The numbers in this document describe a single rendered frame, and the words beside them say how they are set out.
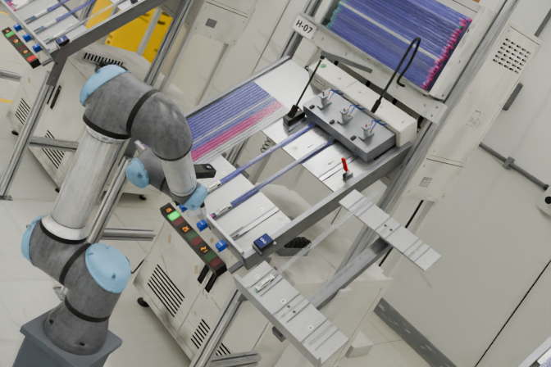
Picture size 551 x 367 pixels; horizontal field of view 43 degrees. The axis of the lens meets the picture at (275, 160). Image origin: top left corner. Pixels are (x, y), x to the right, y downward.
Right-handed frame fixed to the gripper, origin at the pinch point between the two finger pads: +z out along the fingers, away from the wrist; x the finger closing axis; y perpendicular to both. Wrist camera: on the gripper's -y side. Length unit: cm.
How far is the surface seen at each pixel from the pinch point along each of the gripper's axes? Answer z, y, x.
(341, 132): 4, -57, 4
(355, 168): 10, -52, 15
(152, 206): 125, -20, -122
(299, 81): 10, -68, -33
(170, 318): 75, 17, -21
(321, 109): 4, -59, -10
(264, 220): 9.9, -16.2, 12.3
